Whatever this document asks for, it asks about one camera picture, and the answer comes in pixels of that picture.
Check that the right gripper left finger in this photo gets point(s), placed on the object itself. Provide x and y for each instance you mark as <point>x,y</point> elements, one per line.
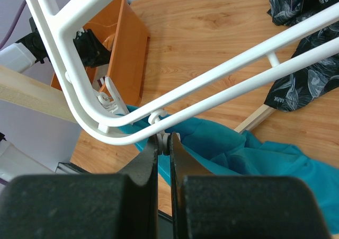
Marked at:
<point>117,205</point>

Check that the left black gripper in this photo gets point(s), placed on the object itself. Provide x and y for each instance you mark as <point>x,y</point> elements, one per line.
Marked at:
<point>91,52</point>

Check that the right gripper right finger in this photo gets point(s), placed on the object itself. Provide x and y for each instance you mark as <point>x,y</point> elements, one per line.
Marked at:
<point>205,205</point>

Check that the white clip hanger frame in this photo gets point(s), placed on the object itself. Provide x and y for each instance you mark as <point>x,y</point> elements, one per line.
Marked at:
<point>58,26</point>

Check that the teal cloth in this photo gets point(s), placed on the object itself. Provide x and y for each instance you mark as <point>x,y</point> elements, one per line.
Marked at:
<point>222,151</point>

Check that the grey maroon striped sock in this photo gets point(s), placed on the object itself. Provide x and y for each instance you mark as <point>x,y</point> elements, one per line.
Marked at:
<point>99,75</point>

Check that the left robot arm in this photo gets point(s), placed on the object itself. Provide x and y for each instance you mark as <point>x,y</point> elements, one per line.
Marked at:
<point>30,50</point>

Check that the orange laundry basket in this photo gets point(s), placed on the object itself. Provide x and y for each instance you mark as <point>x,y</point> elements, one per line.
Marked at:
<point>125,35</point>

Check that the wooden drying rack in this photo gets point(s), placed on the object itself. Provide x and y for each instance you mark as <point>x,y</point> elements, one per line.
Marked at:
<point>22,90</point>

